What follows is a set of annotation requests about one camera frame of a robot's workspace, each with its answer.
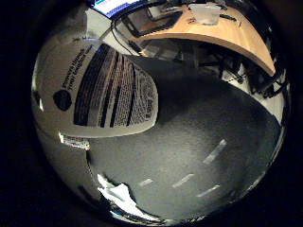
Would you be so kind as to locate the light wooden desk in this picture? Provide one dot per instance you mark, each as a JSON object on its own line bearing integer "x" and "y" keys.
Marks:
{"x": 227, "y": 33}

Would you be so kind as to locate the clear plastic container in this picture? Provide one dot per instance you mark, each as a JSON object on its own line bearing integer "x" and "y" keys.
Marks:
{"x": 206, "y": 13}

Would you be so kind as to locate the white spray bottle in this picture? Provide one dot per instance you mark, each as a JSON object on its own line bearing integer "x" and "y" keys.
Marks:
{"x": 94, "y": 91}

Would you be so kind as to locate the computer monitor with white screen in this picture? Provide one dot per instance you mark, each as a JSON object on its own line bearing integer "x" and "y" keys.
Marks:
{"x": 115, "y": 6}

